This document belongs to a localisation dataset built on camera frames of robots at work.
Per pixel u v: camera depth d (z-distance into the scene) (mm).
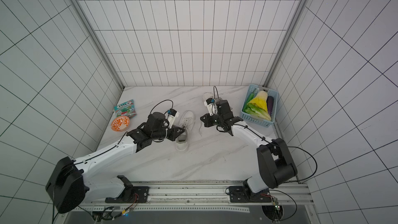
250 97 1099
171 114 712
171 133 700
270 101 1049
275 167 430
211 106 780
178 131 711
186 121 909
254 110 969
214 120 754
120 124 974
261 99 1021
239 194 726
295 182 453
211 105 780
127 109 1033
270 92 1089
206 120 758
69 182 392
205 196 739
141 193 726
